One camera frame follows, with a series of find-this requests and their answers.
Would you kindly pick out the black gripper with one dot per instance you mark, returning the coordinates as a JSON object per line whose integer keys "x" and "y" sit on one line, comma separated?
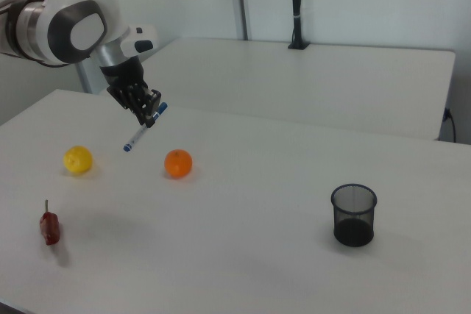
{"x": 123, "y": 75}

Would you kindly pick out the blue and white marker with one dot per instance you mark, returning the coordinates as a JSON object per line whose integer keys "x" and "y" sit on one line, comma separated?
{"x": 137, "y": 136}

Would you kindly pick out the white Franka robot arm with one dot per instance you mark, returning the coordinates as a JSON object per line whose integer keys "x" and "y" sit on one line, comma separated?
{"x": 73, "y": 16}

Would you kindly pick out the orange fruit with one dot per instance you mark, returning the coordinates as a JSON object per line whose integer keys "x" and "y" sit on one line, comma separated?
{"x": 178, "y": 163}

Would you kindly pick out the yellow lemon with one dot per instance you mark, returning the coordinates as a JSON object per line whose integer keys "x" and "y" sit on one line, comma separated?
{"x": 77, "y": 159}

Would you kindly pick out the white side table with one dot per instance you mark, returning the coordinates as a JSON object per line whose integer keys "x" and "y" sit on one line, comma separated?
{"x": 294, "y": 82}

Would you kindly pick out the red pepper with stem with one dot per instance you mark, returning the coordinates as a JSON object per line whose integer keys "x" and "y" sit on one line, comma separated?
{"x": 50, "y": 228}

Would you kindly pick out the black mesh pen cup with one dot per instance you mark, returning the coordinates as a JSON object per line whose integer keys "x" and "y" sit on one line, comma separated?
{"x": 354, "y": 218}

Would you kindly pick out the black camera pole with base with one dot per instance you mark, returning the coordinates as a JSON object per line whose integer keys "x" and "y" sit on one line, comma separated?
{"x": 296, "y": 5}

